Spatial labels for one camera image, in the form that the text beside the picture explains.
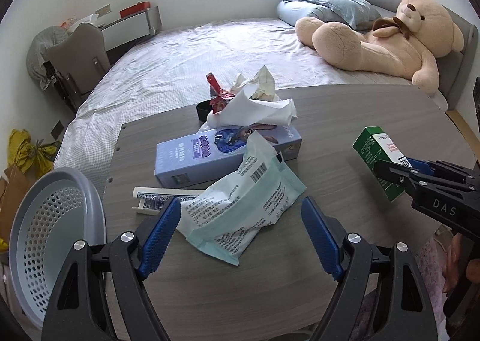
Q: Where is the crumpled white tissue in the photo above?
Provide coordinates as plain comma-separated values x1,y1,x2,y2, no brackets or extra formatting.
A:
200,66,298,131

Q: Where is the red candy wrapper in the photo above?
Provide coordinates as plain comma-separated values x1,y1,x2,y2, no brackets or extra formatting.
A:
206,72,235,113

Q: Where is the red box on desk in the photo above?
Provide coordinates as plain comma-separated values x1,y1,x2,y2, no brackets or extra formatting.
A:
120,1,151,18

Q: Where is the blue cartoon rabbit box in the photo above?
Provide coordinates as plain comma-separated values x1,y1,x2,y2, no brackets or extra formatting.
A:
154,123,302,189

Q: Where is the grey chair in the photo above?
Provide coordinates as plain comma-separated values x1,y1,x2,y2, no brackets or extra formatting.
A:
44,23,111,111

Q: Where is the brown cardboard piece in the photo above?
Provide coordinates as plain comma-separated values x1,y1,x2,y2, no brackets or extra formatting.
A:
0,164,35,244

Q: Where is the large beige teddy bear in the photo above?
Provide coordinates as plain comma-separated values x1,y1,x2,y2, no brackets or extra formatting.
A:
293,0,466,97

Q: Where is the grey bed headboard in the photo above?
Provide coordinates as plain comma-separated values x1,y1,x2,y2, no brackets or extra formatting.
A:
366,0,479,110

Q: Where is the small black cup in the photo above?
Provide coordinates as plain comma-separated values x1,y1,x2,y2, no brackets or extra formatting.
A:
196,100,212,123

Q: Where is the light blue pillow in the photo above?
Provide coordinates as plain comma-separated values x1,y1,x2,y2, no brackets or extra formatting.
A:
277,0,382,31

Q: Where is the grey perforated trash basket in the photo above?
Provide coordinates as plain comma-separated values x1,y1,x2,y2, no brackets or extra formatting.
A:
9,168,107,329

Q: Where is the white teal wipes packet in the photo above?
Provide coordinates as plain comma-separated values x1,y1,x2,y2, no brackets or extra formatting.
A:
177,132,306,266

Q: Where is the right hand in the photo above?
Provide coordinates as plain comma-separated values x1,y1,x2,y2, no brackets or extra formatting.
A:
433,226,480,293

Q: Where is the white blue card pack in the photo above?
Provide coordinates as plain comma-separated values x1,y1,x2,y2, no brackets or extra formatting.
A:
133,186,202,215

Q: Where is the white desk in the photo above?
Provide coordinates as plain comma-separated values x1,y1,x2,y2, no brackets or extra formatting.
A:
100,7,162,51

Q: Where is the yellow plastic bag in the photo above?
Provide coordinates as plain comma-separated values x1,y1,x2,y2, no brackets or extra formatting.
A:
7,129,62,179

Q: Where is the bed with white sheet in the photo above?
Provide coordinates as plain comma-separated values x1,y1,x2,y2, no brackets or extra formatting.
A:
53,16,449,177

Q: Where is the green white medicine box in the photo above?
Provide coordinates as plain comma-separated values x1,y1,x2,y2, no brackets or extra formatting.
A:
352,125,413,203

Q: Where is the grey cloth on chair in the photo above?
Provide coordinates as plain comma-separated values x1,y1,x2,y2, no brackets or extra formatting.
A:
26,26,68,91

